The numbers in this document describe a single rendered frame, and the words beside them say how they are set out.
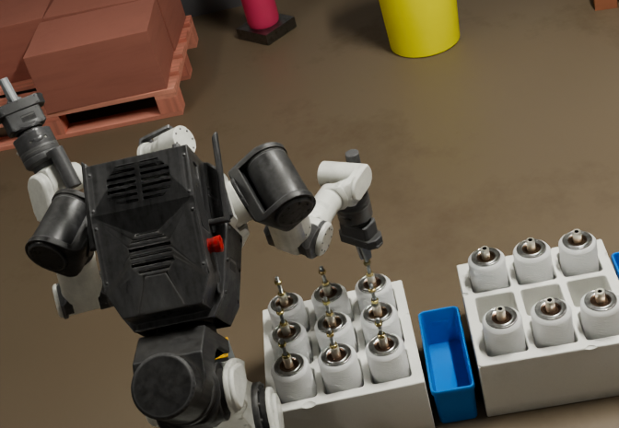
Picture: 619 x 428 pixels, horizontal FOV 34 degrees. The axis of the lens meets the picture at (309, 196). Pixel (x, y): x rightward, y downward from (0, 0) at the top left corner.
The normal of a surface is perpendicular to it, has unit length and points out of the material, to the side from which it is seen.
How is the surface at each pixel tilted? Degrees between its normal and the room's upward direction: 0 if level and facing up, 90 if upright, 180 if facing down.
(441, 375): 0
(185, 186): 39
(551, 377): 90
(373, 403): 90
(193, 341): 7
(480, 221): 0
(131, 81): 90
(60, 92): 90
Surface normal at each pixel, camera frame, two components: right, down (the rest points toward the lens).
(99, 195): -0.15, -0.27
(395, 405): 0.07, 0.56
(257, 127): -0.22, -0.80
